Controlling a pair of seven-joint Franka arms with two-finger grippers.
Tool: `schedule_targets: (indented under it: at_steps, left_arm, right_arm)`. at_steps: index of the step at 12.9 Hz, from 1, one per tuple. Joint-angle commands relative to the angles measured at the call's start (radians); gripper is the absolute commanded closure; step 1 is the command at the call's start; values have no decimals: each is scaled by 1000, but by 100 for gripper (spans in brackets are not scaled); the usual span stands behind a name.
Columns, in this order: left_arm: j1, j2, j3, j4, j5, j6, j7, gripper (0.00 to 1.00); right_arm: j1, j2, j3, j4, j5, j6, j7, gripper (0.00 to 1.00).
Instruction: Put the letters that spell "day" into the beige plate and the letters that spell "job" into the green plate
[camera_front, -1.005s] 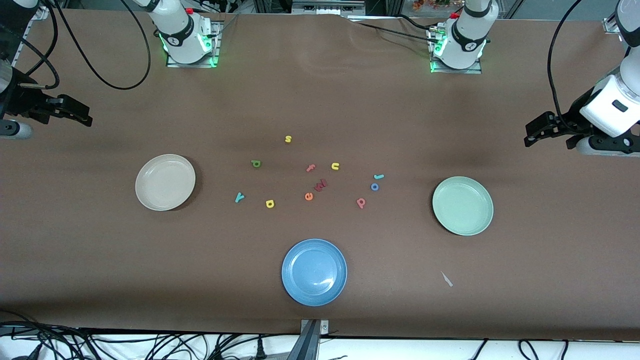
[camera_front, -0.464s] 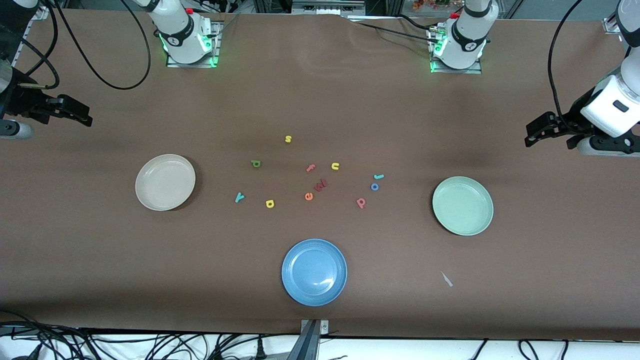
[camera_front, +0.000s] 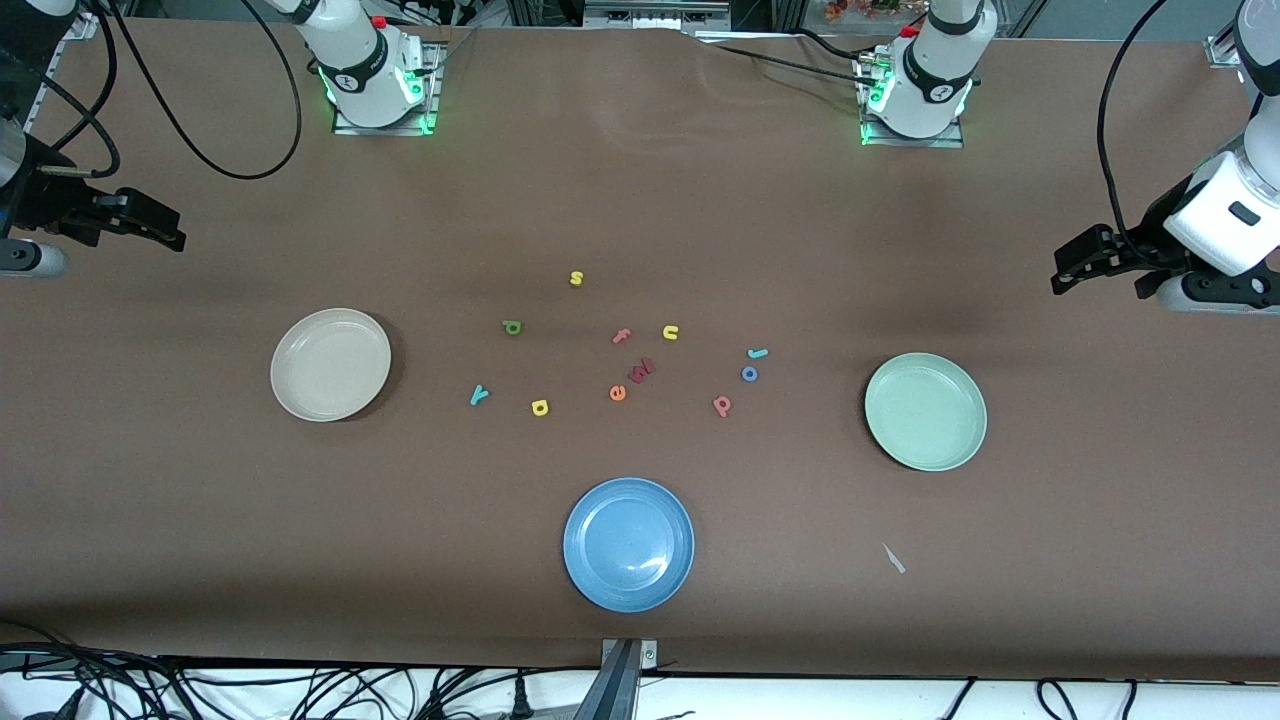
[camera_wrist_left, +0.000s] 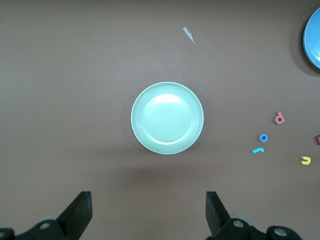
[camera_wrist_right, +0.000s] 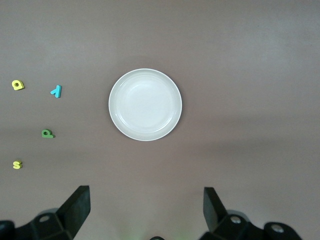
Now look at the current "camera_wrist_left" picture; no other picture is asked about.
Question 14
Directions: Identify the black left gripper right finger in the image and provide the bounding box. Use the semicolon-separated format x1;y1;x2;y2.
206;191;304;240

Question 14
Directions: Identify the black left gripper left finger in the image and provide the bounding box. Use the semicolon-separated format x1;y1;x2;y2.
0;191;93;240

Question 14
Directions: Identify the pink foam letter p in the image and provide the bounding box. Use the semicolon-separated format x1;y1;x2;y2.
273;111;286;125

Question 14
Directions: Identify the light green plate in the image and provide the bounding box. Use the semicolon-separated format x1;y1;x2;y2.
130;81;205;155

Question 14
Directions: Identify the brown table cover sheet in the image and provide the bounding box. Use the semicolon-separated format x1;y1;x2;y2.
0;0;320;240

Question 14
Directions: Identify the white paper scrap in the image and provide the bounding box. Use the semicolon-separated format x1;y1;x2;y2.
182;26;196;45

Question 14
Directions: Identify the blue plate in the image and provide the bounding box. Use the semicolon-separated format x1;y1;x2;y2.
302;6;320;70

